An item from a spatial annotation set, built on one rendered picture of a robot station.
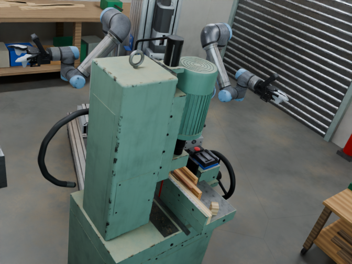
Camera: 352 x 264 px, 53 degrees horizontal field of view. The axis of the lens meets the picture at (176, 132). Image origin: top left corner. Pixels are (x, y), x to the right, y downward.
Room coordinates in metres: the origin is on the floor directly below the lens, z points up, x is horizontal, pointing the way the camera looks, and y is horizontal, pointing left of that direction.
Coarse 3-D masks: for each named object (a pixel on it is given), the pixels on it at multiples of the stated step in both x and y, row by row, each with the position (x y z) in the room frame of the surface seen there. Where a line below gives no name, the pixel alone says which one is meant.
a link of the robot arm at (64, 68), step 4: (64, 64) 1.79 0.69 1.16; (68, 64) 1.79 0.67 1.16; (72, 64) 1.81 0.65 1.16; (64, 68) 1.78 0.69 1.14; (68, 68) 1.77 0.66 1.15; (72, 68) 1.78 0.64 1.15; (60, 72) 1.81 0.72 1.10; (64, 72) 1.76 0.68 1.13; (64, 76) 1.76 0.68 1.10; (64, 80) 1.79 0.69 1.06
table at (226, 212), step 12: (204, 180) 1.38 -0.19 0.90; (216, 180) 1.44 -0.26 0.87; (168, 192) 1.25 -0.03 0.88; (204, 192) 1.29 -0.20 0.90; (216, 192) 1.31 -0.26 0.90; (180, 204) 1.18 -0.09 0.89; (204, 204) 1.21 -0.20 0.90; (228, 204) 1.24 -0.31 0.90; (192, 216) 1.12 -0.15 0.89; (216, 216) 1.15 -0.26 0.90; (228, 216) 1.19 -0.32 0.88; (204, 228) 1.08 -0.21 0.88
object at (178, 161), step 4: (184, 152) 1.33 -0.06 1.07; (176, 156) 1.29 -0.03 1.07; (180, 156) 1.30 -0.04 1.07; (184, 156) 1.31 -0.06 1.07; (188, 156) 1.33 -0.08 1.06; (172, 160) 1.26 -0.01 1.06; (176, 160) 1.28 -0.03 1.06; (180, 160) 1.29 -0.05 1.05; (184, 160) 1.31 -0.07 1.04; (172, 164) 1.26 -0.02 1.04; (176, 164) 1.28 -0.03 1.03; (180, 164) 1.30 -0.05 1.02; (184, 164) 1.32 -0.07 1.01; (172, 168) 1.27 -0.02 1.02; (176, 168) 1.28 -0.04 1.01
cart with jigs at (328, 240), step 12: (348, 192) 2.08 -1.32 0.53; (324, 204) 1.90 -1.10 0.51; (336, 204) 1.91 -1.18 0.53; (348, 204) 1.93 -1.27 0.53; (324, 216) 1.89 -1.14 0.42; (348, 216) 1.81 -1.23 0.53; (312, 228) 1.91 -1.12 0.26; (324, 228) 2.03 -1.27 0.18; (336, 228) 2.06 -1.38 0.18; (348, 228) 2.09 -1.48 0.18; (312, 240) 1.88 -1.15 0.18; (324, 240) 1.90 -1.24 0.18; (336, 240) 1.91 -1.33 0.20; (348, 240) 1.94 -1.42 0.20; (336, 252) 1.81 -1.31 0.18; (348, 252) 1.82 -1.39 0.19
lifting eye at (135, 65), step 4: (132, 52) 1.10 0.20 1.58; (136, 52) 1.11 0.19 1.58; (140, 52) 1.12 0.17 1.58; (132, 56) 1.10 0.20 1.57; (144, 56) 1.13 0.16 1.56; (132, 60) 1.10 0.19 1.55; (140, 60) 1.13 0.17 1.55; (132, 64) 1.10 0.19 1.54; (136, 64) 1.11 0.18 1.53; (140, 64) 1.13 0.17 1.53; (136, 68) 1.11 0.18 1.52
